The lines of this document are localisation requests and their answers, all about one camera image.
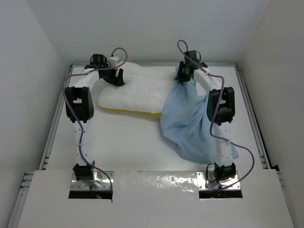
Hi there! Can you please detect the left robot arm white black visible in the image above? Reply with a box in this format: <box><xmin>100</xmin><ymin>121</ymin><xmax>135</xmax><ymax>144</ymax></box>
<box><xmin>63</xmin><ymin>54</ymin><xmax>125</xmax><ymax>190</ymax></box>

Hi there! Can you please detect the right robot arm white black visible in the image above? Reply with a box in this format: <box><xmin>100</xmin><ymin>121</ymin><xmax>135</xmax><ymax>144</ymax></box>
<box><xmin>176</xmin><ymin>50</ymin><xmax>236</xmax><ymax>183</ymax></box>

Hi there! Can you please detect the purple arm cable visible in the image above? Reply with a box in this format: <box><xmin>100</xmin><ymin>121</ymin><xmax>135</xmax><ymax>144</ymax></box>
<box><xmin>62</xmin><ymin>47</ymin><xmax>129</xmax><ymax>198</ymax></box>
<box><xmin>177</xmin><ymin>39</ymin><xmax>256</xmax><ymax>190</ymax></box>

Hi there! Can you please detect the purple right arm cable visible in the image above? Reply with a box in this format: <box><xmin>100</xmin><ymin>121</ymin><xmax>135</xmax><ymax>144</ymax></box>
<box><xmin>177</xmin><ymin>39</ymin><xmax>256</xmax><ymax>190</ymax></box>

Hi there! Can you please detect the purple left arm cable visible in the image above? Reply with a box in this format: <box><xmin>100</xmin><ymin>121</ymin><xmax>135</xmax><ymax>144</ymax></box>
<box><xmin>62</xmin><ymin>47</ymin><xmax>129</xmax><ymax>198</ymax></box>

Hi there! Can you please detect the white pillow yellow underside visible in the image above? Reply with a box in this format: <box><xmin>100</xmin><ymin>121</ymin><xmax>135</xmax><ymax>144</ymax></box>
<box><xmin>98</xmin><ymin>62</ymin><xmax>176</xmax><ymax>118</ymax></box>

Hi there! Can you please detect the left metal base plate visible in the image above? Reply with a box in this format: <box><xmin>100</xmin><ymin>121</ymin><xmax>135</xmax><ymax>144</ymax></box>
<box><xmin>70</xmin><ymin>171</ymin><xmax>114</xmax><ymax>191</ymax></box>

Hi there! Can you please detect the white front cover board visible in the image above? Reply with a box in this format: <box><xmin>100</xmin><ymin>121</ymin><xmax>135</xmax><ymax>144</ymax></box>
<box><xmin>18</xmin><ymin>170</ymin><xmax>293</xmax><ymax>228</ymax></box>

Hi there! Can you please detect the black right base cable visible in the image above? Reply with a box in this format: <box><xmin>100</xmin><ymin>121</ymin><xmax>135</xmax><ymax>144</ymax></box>
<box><xmin>205</xmin><ymin>163</ymin><xmax>220</xmax><ymax>184</ymax></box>

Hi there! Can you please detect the light blue green pillowcase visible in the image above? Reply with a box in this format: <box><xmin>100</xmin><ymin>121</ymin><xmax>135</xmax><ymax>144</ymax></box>
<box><xmin>159</xmin><ymin>79</ymin><xmax>239</xmax><ymax>165</ymax></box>

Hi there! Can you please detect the metal base plate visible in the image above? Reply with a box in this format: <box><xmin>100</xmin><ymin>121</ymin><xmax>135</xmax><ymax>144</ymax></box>
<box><xmin>197</xmin><ymin>171</ymin><xmax>241</xmax><ymax>191</ymax></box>
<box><xmin>70</xmin><ymin>171</ymin><xmax>114</xmax><ymax>191</ymax></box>

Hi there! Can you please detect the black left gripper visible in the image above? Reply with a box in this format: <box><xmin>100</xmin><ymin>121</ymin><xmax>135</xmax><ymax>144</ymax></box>
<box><xmin>102</xmin><ymin>65</ymin><xmax>125</xmax><ymax>87</ymax></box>

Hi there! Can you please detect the aluminium table frame rail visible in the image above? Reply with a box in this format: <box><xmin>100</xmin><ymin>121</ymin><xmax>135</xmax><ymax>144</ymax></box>
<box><xmin>9</xmin><ymin>64</ymin><xmax>281</xmax><ymax>228</ymax></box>

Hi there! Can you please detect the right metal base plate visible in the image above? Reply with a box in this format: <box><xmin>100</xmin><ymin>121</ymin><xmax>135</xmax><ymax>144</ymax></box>
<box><xmin>197</xmin><ymin>171</ymin><xmax>241</xmax><ymax>191</ymax></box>

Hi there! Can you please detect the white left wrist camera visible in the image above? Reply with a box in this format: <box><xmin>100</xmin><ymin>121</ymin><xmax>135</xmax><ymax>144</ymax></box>
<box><xmin>108</xmin><ymin>56</ymin><xmax>120</xmax><ymax>67</ymax></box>

